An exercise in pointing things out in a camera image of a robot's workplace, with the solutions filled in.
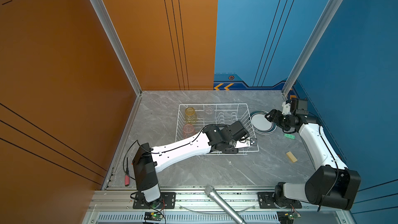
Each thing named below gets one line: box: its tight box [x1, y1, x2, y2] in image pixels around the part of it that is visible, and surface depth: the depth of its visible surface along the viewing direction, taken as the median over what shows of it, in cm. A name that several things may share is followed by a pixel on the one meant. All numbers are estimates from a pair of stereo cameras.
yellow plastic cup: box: [185, 106, 197, 124], surface depth 99 cm
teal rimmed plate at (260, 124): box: [249, 110, 278, 135], surface depth 99 cm
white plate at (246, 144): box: [234, 138, 251, 149], surface depth 63 cm
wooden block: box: [286, 150, 298, 163], surface depth 88 cm
